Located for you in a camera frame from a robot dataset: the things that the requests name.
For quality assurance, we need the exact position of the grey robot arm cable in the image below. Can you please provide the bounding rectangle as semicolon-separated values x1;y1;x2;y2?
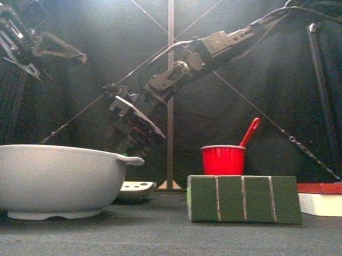
116;39;198;88

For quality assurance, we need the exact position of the thin diagonal brace wire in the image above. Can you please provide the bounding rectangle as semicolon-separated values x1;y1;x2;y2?
40;0;225;145
128;0;342;183

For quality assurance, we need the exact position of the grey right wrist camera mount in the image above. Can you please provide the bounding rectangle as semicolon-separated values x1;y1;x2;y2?
107;95;167;140

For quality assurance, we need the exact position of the red and white nigiri block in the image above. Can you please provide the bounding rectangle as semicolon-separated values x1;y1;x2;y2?
295;182;342;218

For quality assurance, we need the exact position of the dark curved frame bar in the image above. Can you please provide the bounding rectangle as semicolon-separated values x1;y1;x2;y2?
307;22;342;161

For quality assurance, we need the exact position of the red plastic cup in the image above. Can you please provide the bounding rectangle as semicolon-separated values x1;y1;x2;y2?
199;144;247;177

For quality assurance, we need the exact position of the red plastic spoon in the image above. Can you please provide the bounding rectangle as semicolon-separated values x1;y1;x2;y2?
238;116;263;149

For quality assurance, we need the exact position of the vertical metal frame pole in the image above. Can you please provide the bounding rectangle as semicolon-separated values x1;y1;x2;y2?
157;0;185;192

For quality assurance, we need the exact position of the small white toy with holes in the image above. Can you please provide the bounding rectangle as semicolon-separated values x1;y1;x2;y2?
115;180;158;203

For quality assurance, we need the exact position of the green sushi roll block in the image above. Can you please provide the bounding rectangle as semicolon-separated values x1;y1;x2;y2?
186;174;305;225

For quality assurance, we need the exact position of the grey-white plastic bowl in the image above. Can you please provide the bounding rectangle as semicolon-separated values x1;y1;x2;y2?
0;143;147;221

